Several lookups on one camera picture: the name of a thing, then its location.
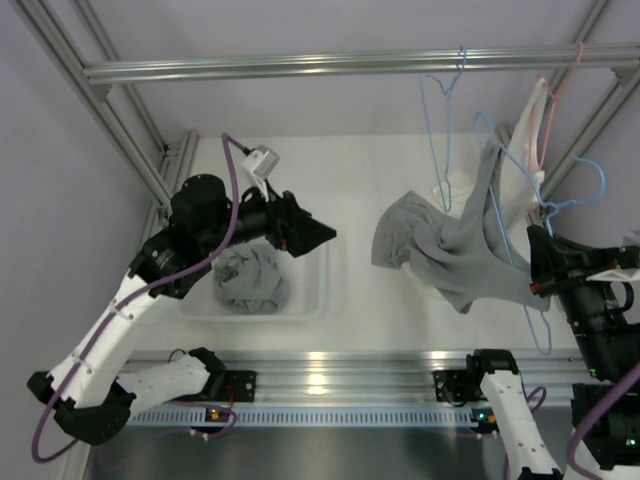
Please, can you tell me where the white slotted cable duct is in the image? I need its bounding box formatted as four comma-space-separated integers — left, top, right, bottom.
128, 406, 479, 428

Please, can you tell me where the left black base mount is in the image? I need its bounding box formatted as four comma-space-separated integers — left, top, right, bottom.
216, 370, 258, 404

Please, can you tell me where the aluminium top rail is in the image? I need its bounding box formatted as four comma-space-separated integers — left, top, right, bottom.
82, 42, 639, 86

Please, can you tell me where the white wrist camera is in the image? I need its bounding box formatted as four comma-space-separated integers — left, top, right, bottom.
241, 145, 280, 200
587, 234, 640, 286

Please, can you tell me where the left aluminium frame post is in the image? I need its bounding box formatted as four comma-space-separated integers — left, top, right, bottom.
10, 1, 200, 225

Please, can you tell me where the white plastic basket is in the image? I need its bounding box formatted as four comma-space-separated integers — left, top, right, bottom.
178, 239, 328, 323

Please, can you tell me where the pink wire hanger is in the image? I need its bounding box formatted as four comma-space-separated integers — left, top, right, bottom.
527, 40, 585, 177

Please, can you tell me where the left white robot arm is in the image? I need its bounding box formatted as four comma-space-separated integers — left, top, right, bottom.
27, 174, 337, 446

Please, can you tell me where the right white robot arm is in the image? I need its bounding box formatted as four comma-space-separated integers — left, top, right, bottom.
465, 226, 639, 479

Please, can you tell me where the aluminium frame post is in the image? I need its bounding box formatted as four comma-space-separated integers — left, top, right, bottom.
540, 1, 639, 201
10, 1, 200, 225

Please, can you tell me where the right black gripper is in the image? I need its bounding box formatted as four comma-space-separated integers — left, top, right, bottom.
527, 223, 626, 378

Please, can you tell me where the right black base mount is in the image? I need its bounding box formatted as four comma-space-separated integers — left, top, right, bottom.
432, 369, 486, 407

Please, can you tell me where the grey tank top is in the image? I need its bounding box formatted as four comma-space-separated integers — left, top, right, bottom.
213, 243, 291, 315
371, 140, 550, 314

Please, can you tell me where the blue wire hanger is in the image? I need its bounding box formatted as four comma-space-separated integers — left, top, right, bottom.
419, 46, 468, 213
473, 112, 606, 356

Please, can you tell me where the white tank top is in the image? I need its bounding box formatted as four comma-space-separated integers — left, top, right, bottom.
404, 82, 549, 301

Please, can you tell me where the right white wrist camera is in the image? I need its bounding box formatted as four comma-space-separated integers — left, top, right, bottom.
587, 234, 640, 286

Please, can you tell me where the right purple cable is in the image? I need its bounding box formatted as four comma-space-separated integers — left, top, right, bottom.
502, 359, 640, 480

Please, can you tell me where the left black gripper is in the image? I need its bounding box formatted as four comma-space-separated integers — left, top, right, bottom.
198, 175, 336, 257

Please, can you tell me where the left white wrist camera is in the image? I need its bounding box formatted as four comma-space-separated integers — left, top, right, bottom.
241, 145, 280, 200

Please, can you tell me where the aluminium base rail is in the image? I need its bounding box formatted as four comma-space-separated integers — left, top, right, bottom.
123, 349, 590, 406

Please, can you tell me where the right aluminium frame post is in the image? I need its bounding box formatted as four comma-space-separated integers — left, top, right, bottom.
540, 1, 639, 201

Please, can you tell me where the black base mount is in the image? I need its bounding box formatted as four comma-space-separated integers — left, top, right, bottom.
432, 369, 486, 407
216, 370, 258, 404

